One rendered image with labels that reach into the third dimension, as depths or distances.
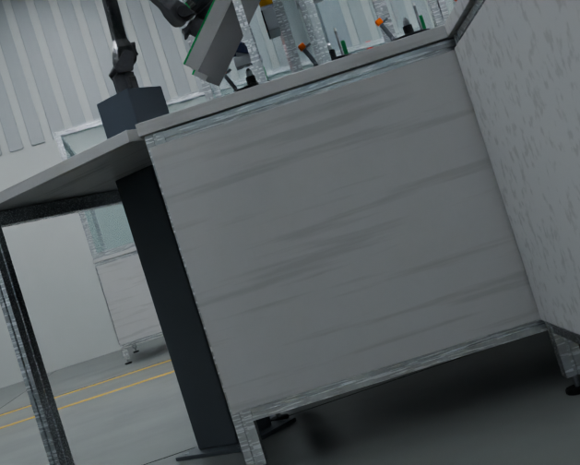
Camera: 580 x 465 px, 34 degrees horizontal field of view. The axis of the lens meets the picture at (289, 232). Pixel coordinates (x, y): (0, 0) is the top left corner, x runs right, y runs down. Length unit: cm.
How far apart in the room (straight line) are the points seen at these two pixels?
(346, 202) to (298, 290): 22
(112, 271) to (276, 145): 584
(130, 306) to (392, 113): 592
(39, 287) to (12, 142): 166
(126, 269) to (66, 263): 314
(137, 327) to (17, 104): 415
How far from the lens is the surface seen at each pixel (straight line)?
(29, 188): 250
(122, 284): 790
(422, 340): 214
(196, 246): 214
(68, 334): 1099
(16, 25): 1146
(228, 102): 215
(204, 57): 245
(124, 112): 276
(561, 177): 161
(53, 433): 270
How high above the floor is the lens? 48
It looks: 1 degrees up
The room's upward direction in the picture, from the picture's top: 17 degrees counter-clockwise
